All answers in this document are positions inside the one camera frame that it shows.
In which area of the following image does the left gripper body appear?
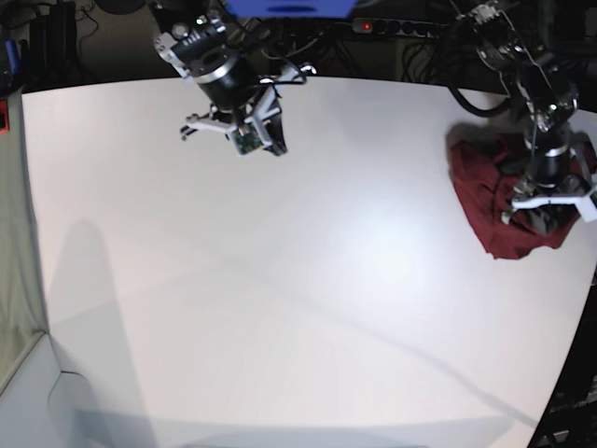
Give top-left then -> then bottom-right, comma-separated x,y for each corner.
511,141 -> 596,221

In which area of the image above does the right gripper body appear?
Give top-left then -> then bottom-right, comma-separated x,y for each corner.
180,64 -> 308,146

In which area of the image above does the dark red t-shirt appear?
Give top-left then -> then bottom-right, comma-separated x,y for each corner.
449,133 -> 579,260

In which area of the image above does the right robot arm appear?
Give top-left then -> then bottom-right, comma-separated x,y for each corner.
146,1 -> 316,157

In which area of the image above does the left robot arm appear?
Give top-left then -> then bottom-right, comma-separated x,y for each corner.
451,1 -> 596,225

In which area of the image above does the blue box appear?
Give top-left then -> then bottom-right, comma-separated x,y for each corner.
226,0 -> 356,19

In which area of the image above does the black power strip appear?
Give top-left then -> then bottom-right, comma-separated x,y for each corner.
352,18 -> 445,39

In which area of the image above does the red and black device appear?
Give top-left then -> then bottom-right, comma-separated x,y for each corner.
0,99 -> 9,134

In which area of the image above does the grey fabric side panel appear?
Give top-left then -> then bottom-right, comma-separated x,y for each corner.
1,92 -> 48,390

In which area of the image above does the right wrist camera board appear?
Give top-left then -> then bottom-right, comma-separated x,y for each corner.
232,131 -> 262,156

